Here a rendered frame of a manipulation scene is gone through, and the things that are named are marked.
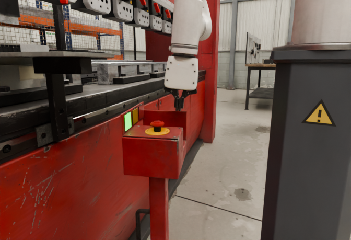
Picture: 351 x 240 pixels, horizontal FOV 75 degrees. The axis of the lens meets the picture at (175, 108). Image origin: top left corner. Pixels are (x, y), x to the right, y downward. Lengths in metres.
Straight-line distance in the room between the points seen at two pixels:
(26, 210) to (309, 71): 0.68
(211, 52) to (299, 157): 2.23
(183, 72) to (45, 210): 0.53
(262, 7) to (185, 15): 7.47
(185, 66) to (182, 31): 0.10
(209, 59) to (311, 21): 2.19
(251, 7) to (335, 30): 7.69
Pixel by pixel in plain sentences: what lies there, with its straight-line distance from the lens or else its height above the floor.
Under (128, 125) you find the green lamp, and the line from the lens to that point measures 0.67.
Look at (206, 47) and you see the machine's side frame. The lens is 2.66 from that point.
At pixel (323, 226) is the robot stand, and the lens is 0.58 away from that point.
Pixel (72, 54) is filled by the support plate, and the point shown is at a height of 1.00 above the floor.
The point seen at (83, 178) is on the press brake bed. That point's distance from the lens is 0.82.
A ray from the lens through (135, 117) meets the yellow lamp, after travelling 0.73.
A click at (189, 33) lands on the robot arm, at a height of 1.06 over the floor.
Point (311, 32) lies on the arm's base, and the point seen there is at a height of 1.03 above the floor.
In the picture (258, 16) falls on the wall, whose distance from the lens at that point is 8.09.
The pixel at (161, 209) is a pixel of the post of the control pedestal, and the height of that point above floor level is 0.51.
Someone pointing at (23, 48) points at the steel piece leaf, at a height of 1.01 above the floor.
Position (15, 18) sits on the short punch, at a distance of 0.82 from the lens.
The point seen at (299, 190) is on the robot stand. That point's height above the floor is 0.73.
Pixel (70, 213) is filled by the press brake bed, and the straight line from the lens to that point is 0.81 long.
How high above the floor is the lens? 0.98
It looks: 12 degrees down
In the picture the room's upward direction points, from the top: straight up
